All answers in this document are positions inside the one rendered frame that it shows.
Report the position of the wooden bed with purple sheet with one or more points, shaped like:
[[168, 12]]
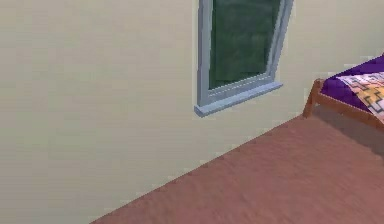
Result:
[[336, 91]]

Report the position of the grey framed window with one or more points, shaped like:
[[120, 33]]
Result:
[[243, 43]]

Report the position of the patterned white orange blanket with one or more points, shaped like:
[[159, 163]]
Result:
[[368, 88]]

